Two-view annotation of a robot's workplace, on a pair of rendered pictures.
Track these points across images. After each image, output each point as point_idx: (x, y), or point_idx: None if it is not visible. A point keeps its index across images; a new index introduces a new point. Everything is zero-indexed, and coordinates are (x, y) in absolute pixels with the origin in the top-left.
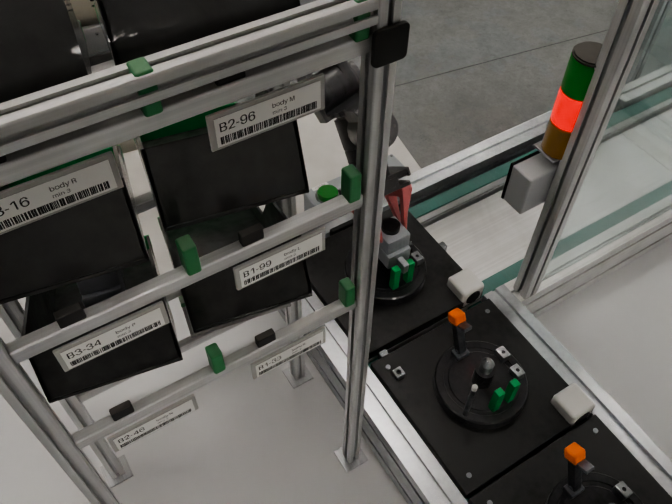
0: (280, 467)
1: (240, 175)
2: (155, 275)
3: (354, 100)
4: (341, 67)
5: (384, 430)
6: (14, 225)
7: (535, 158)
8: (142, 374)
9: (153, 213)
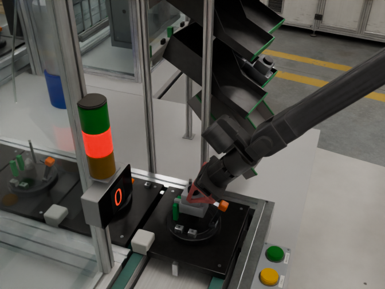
0: (177, 172)
1: None
2: None
3: (243, 136)
4: (263, 127)
5: (139, 171)
6: None
7: (117, 174)
8: (263, 168)
9: (365, 226)
